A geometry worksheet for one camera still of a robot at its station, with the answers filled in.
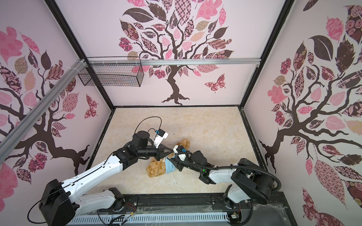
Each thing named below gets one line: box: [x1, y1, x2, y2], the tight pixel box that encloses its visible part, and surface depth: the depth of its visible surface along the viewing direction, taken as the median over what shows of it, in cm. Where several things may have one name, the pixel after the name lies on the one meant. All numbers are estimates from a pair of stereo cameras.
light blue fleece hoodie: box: [164, 156, 176, 174], surface depth 77 cm
